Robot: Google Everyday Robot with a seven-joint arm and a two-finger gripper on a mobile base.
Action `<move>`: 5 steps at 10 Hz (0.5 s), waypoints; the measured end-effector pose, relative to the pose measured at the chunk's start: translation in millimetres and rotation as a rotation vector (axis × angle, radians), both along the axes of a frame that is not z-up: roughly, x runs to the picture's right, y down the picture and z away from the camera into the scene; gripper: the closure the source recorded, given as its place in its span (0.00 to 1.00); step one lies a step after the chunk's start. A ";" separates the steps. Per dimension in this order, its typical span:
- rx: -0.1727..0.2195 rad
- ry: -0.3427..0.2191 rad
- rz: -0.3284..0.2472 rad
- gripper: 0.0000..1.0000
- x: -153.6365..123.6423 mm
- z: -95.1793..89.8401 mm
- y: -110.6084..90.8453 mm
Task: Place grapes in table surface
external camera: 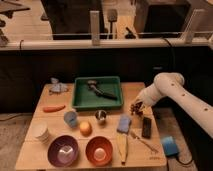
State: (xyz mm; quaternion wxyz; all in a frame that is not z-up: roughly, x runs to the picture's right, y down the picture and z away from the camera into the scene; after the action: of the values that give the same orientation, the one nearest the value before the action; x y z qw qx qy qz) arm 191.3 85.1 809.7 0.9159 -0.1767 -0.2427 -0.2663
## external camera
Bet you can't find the yellow orange fruit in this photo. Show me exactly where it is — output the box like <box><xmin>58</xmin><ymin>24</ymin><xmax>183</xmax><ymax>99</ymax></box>
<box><xmin>79</xmin><ymin>121</ymin><xmax>92</xmax><ymax>136</ymax></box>

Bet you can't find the yellow banana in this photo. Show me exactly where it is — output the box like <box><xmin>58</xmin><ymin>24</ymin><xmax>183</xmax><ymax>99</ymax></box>
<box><xmin>116</xmin><ymin>133</ymin><xmax>128</xmax><ymax>164</ymax></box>

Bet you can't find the black rectangular block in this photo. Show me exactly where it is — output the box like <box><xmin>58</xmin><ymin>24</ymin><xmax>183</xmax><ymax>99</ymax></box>
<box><xmin>142</xmin><ymin>117</ymin><xmax>151</xmax><ymax>139</ymax></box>

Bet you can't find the light blue cup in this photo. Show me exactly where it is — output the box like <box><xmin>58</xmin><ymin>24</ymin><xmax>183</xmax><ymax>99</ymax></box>
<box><xmin>64</xmin><ymin>111</ymin><xmax>78</xmax><ymax>128</ymax></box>

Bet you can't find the white metal rail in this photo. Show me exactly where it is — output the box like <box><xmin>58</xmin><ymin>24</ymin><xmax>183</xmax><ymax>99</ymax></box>
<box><xmin>0</xmin><ymin>37</ymin><xmax>213</xmax><ymax>51</ymax></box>

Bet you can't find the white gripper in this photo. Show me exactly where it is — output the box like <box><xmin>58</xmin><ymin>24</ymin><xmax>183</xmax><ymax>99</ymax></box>
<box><xmin>134</xmin><ymin>90</ymin><xmax>148</xmax><ymax>106</ymax></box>

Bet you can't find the black cable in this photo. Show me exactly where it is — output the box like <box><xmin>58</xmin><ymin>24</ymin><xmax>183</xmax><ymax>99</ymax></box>
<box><xmin>161</xmin><ymin>36</ymin><xmax>176</xmax><ymax>73</ymax></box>

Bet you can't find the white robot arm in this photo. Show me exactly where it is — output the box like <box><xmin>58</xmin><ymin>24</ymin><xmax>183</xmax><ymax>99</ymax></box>
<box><xmin>133</xmin><ymin>72</ymin><xmax>213</xmax><ymax>139</ymax></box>

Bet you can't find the blue sponge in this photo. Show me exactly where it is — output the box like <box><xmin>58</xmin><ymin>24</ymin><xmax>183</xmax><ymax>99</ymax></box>
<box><xmin>117</xmin><ymin>115</ymin><xmax>131</xmax><ymax>133</ymax></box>

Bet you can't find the green plastic tray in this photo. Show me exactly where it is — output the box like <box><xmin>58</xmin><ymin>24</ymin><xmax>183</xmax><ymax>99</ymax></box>
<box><xmin>72</xmin><ymin>76</ymin><xmax>123</xmax><ymax>111</ymax></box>

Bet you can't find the small metal cup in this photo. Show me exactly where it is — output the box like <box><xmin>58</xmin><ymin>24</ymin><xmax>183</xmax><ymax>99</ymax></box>
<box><xmin>95</xmin><ymin>110</ymin><xmax>107</xmax><ymax>125</ymax></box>

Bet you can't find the dark tool in tray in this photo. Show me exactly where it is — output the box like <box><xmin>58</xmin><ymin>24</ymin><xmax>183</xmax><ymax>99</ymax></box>
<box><xmin>87</xmin><ymin>80</ymin><xmax>117</xmax><ymax>100</ymax></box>

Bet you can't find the dark grape bunch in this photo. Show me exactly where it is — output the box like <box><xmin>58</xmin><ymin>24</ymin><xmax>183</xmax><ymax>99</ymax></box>
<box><xmin>130</xmin><ymin>102</ymin><xmax>143</xmax><ymax>116</ymax></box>

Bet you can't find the white paper cup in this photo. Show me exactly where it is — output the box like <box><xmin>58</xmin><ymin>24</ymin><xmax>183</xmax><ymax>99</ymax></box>
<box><xmin>33</xmin><ymin>122</ymin><xmax>50</xmax><ymax>143</ymax></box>

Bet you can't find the orange bowl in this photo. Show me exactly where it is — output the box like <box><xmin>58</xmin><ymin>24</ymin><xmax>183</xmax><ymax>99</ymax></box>
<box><xmin>85</xmin><ymin>136</ymin><xmax>113</xmax><ymax>166</ymax></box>

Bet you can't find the wooden fork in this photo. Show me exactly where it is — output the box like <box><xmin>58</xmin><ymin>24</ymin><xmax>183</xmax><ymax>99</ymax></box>
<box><xmin>130</xmin><ymin>131</ymin><xmax>158</xmax><ymax>153</ymax></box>

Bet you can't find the blue crumpled cloth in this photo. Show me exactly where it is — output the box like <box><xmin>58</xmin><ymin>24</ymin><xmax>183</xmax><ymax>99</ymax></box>
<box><xmin>49</xmin><ymin>78</ymin><xmax>68</xmax><ymax>93</ymax></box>

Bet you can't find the purple bowl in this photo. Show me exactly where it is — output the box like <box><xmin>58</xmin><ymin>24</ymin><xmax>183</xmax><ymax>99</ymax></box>
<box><xmin>47</xmin><ymin>135</ymin><xmax>79</xmax><ymax>167</ymax></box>

